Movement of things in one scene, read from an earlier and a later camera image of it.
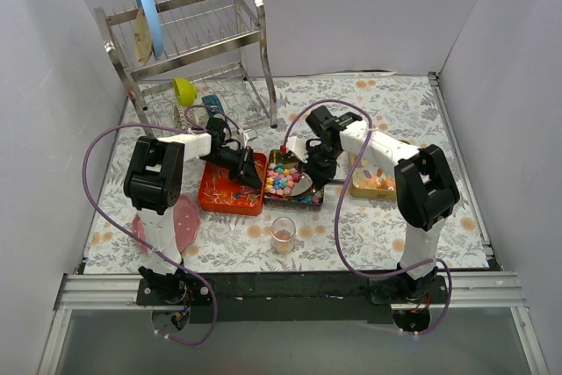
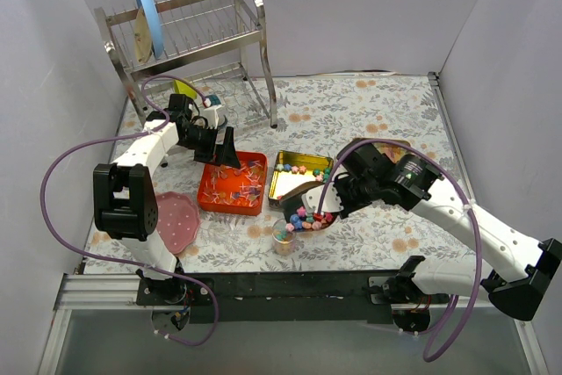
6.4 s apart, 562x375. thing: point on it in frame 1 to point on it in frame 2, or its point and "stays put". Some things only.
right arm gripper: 319,165 to 343,192
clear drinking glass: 282,234 stays put
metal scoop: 303,184 to 296,214
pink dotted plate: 186,223 stays put
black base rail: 287,297 stays put
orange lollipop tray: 221,194 stays put
